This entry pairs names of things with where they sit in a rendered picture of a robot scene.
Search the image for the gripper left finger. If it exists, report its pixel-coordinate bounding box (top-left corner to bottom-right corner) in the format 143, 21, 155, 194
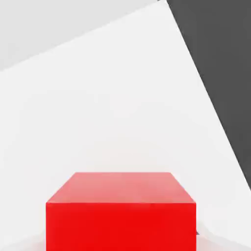
3, 232, 47, 251

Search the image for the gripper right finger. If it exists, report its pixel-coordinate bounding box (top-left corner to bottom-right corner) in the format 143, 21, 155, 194
196, 229, 251, 251

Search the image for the small red cube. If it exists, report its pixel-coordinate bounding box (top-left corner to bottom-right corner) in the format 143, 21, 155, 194
46, 172, 197, 251

